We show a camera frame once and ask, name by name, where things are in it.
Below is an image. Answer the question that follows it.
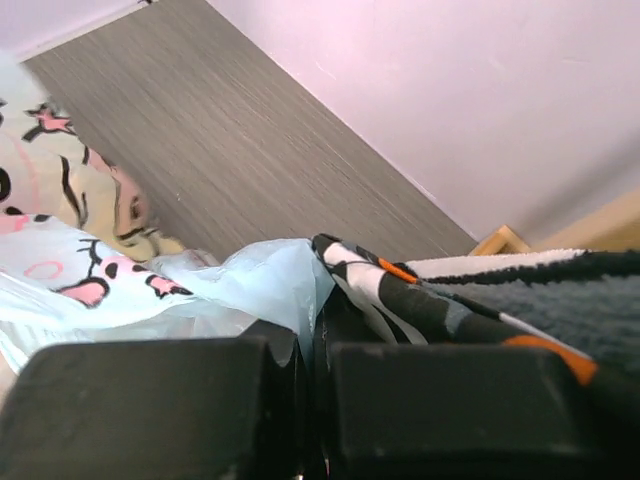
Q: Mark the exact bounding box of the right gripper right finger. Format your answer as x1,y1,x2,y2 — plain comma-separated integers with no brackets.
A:
314,299,639,479

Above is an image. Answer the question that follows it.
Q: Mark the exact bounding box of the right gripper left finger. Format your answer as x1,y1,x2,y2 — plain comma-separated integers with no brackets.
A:
1,321,315,479

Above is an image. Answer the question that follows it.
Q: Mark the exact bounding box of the light blue plastic bag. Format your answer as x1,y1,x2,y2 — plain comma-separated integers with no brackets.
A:
1,56,334,371

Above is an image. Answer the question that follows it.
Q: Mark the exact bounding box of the camouflage patterned fabric bag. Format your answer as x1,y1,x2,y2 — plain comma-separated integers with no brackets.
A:
312,234,639,379

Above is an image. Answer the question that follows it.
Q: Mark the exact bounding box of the wooden rack frame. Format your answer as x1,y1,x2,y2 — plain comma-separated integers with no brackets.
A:
470,189,639,256

